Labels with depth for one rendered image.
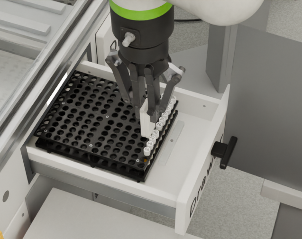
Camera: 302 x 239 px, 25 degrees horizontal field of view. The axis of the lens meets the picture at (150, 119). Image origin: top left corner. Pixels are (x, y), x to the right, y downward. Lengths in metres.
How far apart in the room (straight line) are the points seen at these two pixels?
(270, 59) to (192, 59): 1.48
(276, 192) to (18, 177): 0.51
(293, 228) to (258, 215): 0.71
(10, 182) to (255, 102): 0.46
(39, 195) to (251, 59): 0.51
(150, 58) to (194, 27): 1.80
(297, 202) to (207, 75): 1.24
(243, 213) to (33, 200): 1.03
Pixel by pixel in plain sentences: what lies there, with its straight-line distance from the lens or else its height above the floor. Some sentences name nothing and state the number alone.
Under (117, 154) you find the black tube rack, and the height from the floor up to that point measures 0.90.
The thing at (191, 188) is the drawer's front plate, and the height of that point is 0.93.
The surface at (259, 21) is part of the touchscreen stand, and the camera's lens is 2.34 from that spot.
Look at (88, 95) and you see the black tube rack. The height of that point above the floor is 0.90.
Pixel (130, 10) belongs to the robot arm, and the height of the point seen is 1.27.
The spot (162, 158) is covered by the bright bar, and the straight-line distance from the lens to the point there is 1.31.
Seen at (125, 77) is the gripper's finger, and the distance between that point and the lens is 1.12.
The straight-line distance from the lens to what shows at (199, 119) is 1.38.
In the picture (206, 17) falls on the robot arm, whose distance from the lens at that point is 0.86.
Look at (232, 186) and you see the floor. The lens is 2.31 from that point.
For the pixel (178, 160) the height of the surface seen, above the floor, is 0.84.
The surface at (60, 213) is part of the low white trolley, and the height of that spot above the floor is 0.76.
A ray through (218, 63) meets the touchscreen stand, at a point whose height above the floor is 0.18.
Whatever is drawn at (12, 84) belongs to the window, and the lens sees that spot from 1.18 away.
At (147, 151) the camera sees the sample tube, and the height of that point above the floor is 0.91.
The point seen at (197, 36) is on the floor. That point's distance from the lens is 2.77.
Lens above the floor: 1.90
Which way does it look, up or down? 50 degrees down
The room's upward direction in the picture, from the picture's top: straight up
